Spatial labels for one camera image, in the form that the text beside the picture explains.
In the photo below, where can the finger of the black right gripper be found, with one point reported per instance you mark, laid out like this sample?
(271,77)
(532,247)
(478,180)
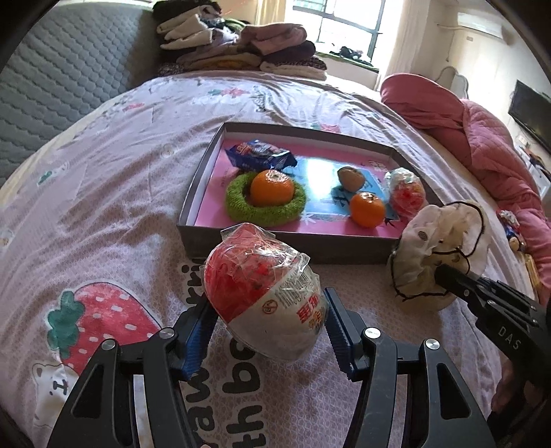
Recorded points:
(501,296)
(463,286)

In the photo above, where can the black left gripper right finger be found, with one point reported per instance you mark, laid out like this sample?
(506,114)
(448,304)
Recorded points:
(440,410)

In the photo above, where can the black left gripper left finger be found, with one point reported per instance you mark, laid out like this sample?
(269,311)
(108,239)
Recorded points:
(100,410)

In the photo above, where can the cream dotted hair scrunchie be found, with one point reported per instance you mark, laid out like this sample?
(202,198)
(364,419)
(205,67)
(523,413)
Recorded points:
(456,234)

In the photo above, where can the red clear egg toy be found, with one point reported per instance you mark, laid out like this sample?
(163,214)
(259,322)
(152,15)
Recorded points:
(405,192)

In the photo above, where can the orange tangerine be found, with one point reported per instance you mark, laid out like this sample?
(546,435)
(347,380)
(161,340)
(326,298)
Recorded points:
(367,210)
(271,188)

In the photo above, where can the brown walnut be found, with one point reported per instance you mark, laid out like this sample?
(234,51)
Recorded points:
(351,179)

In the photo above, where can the white red egg toy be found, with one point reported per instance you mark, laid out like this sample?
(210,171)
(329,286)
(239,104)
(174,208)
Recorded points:
(265,292)

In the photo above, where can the blue snack packet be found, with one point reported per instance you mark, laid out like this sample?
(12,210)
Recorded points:
(257,156)

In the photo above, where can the right hand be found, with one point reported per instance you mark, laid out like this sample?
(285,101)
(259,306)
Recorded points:
(515,397)

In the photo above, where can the small colourful doll toy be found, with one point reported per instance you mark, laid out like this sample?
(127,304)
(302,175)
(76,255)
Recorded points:
(511,228)

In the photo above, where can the pink quilted blanket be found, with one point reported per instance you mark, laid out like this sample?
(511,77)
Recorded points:
(481,143)

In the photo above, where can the grey box tray pink bottom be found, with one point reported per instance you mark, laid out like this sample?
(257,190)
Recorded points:
(324,231)

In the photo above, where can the pink printed bed quilt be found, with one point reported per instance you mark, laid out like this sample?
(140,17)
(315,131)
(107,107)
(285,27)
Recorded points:
(90,245)

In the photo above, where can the white chair back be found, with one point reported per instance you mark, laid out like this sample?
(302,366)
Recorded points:
(452,80)

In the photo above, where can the beige curtain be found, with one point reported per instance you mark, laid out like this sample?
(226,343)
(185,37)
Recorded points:
(409,36)

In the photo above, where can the dark items on windowsill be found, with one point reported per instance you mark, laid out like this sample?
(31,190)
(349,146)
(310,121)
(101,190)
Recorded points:
(351,55)

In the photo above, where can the white air conditioner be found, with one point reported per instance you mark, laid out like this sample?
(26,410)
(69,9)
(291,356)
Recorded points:
(479,24)

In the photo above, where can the grey quilted headboard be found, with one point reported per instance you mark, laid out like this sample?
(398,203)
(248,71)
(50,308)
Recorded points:
(77,57)

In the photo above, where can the pile of folded clothes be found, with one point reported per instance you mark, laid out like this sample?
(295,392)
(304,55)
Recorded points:
(195,36)

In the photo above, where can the black wall television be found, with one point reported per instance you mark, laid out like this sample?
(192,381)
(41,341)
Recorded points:
(532,111)

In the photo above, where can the window with dark frame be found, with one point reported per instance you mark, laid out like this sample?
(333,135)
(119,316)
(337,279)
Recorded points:
(333,24)

